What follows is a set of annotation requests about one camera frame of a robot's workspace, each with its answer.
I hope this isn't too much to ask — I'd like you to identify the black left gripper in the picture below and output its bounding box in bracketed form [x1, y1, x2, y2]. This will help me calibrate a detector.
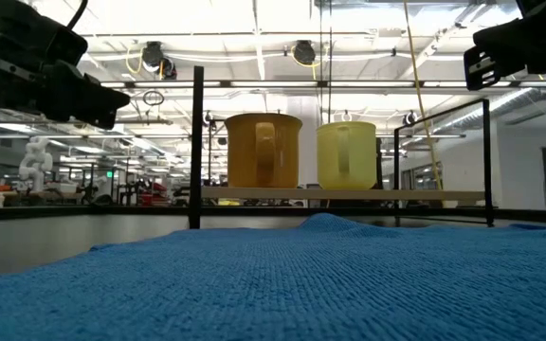
[0, 0, 132, 131]

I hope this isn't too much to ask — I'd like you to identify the orange ceramic mug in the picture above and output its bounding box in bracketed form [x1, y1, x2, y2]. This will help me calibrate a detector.
[224, 112, 304, 189]

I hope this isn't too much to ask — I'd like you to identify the pale yellow mug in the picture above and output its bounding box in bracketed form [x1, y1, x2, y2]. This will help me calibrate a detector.
[316, 120, 378, 191]

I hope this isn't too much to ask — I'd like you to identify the black wire rack shelf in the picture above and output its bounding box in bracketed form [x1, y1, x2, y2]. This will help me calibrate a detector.
[188, 65, 496, 230]

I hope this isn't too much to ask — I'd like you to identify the white pillar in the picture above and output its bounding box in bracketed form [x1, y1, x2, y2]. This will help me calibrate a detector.
[284, 96, 322, 190]

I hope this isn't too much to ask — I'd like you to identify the blue cloth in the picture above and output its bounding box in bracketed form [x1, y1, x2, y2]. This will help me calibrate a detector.
[0, 212, 546, 341]

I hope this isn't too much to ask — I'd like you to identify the black ceiling cable reel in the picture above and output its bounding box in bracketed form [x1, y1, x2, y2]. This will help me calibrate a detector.
[290, 39, 318, 67]
[139, 40, 178, 81]

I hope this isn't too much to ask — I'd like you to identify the black table frame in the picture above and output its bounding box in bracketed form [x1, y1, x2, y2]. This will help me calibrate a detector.
[0, 205, 546, 224]

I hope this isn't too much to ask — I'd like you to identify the yellow cable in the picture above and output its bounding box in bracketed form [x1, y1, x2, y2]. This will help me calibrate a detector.
[403, 0, 445, 191]

